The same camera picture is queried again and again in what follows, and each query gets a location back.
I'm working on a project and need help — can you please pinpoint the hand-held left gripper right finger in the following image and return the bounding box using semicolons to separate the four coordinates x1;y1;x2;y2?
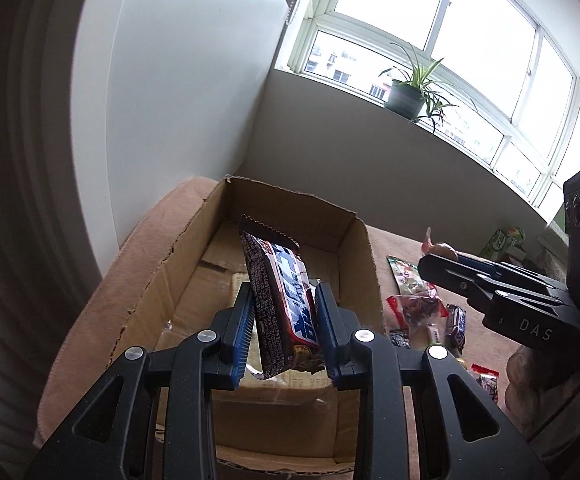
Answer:
314;281;551;480

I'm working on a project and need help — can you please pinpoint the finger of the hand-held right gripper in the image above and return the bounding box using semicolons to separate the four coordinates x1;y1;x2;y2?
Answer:
418;253;568;311
456;254;566;292

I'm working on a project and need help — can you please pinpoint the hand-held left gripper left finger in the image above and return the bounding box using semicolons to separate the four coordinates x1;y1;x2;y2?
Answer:
22;282;258;480

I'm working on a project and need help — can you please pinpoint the pink snack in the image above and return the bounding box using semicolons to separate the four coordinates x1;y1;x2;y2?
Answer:
421;226;460;262

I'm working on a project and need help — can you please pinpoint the green and red snack pouch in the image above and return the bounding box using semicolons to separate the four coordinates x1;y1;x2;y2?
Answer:
386;255;438;301

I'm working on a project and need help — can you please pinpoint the cardboard box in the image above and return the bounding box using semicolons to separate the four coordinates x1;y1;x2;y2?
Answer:
112;176;386;478

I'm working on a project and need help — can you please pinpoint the person's right hand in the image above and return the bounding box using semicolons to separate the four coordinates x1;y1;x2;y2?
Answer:
505;347;580;461

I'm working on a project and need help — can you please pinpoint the green carton box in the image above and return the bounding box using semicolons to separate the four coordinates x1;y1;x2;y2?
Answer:
480;227;527;261

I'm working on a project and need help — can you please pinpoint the red candy bag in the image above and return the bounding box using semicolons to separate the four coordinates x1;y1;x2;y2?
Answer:
386;294;448;333

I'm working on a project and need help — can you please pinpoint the small brown chocolate bar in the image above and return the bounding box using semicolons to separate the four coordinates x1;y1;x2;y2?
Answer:
445;304;469;353

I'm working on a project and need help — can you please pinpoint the white and yellow snack packet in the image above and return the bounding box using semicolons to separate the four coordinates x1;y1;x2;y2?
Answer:
412;324;443;352

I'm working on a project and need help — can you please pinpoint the small red snack packet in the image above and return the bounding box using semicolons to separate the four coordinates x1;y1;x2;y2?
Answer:
469;362;500;403

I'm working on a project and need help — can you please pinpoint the pink blanket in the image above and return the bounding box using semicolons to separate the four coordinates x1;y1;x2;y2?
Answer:
32;177;571;480

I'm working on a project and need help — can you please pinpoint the potted spider plant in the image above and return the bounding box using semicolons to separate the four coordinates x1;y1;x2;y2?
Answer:
382;42;476;133

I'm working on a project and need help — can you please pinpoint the white framed window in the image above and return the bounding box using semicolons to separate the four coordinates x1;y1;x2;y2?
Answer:
272;0;580;226

